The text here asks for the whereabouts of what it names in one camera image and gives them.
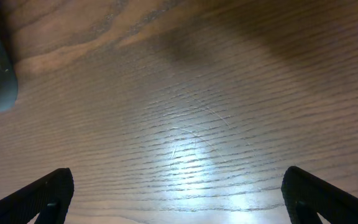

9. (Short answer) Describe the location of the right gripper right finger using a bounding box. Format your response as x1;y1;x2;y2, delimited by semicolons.
281;166;358;224

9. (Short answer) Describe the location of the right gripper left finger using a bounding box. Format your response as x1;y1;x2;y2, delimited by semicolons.
0;168;74;224

